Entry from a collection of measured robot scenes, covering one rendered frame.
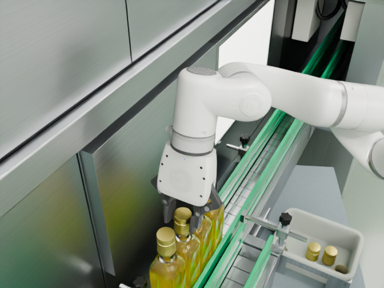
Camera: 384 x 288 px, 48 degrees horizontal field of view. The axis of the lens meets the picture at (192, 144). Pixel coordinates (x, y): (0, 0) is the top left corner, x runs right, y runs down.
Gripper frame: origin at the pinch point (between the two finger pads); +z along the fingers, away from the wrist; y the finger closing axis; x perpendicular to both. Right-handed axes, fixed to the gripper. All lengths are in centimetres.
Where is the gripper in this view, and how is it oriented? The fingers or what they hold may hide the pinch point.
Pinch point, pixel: (182, 216)
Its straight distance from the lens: 82.5
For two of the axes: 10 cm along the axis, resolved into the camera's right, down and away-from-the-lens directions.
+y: 8.9, 2.9, -3.6
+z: -1.2, 9.0, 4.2
